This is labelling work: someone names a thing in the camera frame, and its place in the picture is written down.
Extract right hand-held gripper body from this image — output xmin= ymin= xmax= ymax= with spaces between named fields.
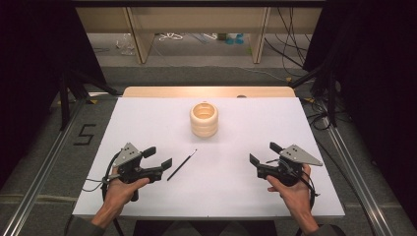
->
xmin=257 ymin=144 xmax=325 ymax=188

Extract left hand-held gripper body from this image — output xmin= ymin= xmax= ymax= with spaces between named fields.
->
xmin=112 ymin=142 xmax=164 ymax=202

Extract thin black pen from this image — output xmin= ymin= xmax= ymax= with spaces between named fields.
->
xmin=166 ymin=148 xmax=199 ymax=182

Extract ribbed wooden pen holder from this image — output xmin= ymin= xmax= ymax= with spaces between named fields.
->
xmin=189 ymin=101 xmax=219 ymax=139

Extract person's left hand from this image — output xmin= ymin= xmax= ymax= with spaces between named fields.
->
xmin=102 ymin=166 xmax=150 ymax=216

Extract person's right hand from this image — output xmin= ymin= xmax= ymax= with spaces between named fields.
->
xmin=266 ymin=163 xmax=315 ymax=219

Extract white table sheet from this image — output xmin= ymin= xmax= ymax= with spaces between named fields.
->
xmin=72 ymin=96 xmax=346 ymax=220

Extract black metal stand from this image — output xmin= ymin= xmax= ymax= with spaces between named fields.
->
xmin=288 ymin=63 xmax=339 ymax=128
xmin=58 ymin=67 xmax=118 ymax=132

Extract clear plastic bag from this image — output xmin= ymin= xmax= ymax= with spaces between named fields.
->
xmin=115 ymin=32 xmax=136 ymax=56

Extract blue bottles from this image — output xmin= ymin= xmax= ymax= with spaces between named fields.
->
xmin=224 ymin=32 xmax=246 ymax=45

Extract light wooden shelf unit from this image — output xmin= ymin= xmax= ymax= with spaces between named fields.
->
xmin=75 ymin=6 xmax=324 ymax=65

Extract left hand-held gripper cable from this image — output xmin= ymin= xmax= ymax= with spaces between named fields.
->
xmin=81 ymin=150 xmax=123 ymax=202

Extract hand-held gripper cable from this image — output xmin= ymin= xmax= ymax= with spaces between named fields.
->
xmin=266 ymin=158 xmax=322 ymax=210
xmin=81 ymin=150 xmax=123 ymax=202

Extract right hand-held gripper cable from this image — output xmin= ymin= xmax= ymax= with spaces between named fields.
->
xmin=266 ymin=158 xmax=322 ymax=210

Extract black floor cables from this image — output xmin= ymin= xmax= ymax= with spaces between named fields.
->
xmin=302 ymin=97 xmax=330 ymax=132

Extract aluminium floor rail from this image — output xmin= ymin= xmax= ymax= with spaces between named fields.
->
xmin=322 ymin=116 xmax=396 ymax=236
xmin=0 ymin=97 xmax=89 ymax=236

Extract hanging black cables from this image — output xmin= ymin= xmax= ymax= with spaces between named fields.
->
xmin=264 ymin=7 xmax=313 ymax=79

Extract white coiled cable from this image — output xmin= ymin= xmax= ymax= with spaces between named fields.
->
xmin=157 ymin=31 xmax=185 ymax=42

